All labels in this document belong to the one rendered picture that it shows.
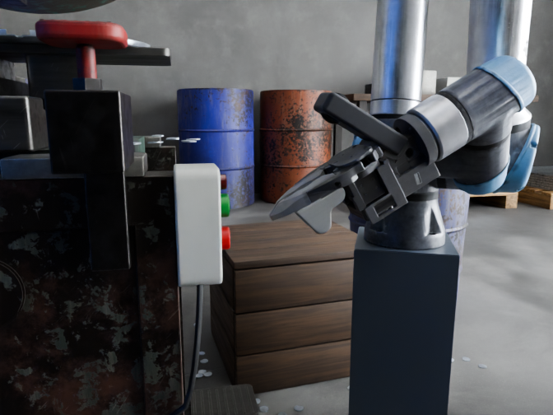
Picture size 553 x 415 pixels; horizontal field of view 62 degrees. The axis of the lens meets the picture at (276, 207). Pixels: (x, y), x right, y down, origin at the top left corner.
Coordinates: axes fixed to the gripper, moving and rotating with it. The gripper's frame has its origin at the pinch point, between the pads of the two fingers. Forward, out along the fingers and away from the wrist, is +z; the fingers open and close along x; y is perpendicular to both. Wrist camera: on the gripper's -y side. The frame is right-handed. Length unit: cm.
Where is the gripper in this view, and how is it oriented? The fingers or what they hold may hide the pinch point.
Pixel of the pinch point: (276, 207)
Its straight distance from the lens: 56.3
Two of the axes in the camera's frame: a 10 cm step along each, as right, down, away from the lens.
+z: -8.5, 5.2, -0.8
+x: -2.1, -1.9, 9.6
